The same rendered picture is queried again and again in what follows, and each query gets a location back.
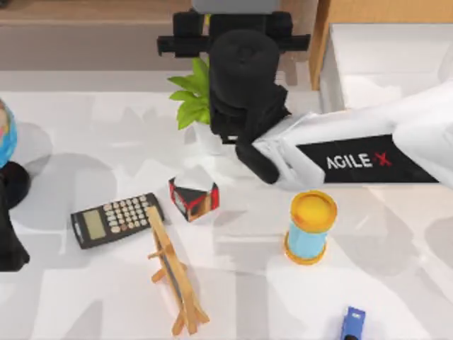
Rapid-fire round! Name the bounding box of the red and black box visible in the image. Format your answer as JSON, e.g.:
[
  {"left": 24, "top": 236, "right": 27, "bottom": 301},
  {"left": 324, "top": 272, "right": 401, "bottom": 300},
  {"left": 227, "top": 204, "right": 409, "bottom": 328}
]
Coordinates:
[{"left": 168, "top": 176, "right": 222, "bottom": 224}]

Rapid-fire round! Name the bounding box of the white sink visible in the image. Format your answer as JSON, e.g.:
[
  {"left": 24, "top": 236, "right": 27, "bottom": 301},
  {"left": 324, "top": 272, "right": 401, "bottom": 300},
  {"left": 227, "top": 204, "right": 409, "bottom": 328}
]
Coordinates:
[{"left": 319, "top": 22, "right": 453, "bottom": 115}]

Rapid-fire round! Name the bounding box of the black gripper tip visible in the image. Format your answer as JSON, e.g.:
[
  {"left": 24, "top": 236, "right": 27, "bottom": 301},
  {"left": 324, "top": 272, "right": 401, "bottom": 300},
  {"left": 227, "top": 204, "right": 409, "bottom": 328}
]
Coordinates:
[{"left": 0, "top": 176, "right": 31, "bottom": 273}]

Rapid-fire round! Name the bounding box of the wooden framed stand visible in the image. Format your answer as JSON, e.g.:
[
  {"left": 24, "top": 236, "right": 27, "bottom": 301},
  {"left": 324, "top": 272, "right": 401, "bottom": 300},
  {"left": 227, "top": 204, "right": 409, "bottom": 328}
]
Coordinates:
[{"left": 146, "top": 206, "right": 211, "bottom": 338}]

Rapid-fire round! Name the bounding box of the pale grey rounded box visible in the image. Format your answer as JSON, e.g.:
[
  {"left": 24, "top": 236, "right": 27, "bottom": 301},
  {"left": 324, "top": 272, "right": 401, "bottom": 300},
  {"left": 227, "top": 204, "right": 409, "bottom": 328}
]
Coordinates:
[{"left": 192, "top": 0, "right": 277, "bottom": 14}]

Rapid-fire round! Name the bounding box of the black calculator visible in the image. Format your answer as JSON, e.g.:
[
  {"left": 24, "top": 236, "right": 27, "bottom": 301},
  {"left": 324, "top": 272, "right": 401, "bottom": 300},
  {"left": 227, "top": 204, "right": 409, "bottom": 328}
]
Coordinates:
[{"left": 70, "top": 192, "right": 166, "bottom": 250}]

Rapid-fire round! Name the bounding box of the wooden cupboard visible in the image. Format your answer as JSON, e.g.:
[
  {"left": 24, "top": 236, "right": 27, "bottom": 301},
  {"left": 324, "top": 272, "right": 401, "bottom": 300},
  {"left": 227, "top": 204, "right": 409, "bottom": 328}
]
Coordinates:
[{"left": 0, "top": 0, "right": 336, "bottom": 92}]

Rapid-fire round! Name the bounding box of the yellow and blue hourglass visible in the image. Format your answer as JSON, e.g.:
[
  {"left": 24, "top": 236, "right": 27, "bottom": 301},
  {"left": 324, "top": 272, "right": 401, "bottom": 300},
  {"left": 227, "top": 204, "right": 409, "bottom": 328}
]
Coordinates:
[{"left": 283, "top": 189, "right": 338, "bottom": 266}]

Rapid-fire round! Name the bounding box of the blue globe on black base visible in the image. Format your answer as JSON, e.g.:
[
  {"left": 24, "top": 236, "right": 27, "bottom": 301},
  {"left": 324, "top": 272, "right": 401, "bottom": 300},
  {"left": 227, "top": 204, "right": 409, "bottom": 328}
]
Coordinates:
[{"left": 0, "top": 98, "right": 31, "bottom": 210}]

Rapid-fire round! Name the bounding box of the green plant in white pot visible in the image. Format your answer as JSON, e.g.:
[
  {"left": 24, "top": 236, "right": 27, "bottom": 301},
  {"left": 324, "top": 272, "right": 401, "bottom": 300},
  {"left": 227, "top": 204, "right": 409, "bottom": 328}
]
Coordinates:
[{"left": 167, "top": 57, "right": 229, "bottom": 157}]

